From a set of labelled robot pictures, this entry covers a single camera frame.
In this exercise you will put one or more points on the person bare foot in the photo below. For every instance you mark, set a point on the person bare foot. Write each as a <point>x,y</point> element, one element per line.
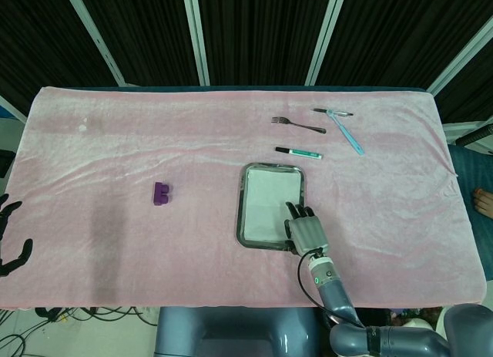
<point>484,203</point>

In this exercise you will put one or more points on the pink plush table cloth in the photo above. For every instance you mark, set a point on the pink plush table cloth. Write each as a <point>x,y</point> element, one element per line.
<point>154,256</point>

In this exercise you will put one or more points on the stainless steel tray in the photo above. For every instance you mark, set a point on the stainless steel tray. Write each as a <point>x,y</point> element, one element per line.
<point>239,203</point>

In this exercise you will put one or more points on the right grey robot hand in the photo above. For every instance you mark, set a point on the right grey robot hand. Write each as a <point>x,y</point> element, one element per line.
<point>308,233</point>

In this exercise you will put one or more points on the black ballpoint pen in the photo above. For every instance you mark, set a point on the black ballpoint pen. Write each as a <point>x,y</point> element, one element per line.
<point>319,110</point>

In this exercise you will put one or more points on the black pleated curtain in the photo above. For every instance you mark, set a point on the black pleated curtain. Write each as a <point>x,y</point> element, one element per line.
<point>265,33</point>

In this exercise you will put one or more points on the blue fabric seat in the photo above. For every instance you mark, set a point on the blue fabric seat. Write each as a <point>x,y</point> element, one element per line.
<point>466,172</point>

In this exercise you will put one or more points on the white paper sheet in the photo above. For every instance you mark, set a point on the white paper sheet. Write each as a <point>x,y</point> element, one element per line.
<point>265,203</point>

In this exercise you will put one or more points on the white frame post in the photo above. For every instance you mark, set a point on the white frame post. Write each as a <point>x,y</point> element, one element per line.
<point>197,37</point>
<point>102,41</point>
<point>458,56</point>
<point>325,37</point>
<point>13,109</point>

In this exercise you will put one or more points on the green white marker pen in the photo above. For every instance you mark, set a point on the green white marker pen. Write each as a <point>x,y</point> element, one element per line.
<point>304,153</point>

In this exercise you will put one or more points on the purple toy building block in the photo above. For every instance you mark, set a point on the purple toy building block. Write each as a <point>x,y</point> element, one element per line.
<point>159,195</point>

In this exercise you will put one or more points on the light blue toothbrush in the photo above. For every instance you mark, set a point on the light blue toothbrush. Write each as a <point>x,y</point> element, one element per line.
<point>348,137</point>

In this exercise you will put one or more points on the silver metal fork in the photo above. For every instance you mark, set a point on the silver metal fork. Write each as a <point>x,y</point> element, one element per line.
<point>278,120</point>

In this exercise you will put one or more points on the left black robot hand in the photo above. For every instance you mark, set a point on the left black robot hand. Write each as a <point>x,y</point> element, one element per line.
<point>11,266</point>

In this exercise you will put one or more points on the grey-blue robot torso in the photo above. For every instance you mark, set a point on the grey-blue robot torso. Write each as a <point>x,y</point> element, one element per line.
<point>231,334</point>

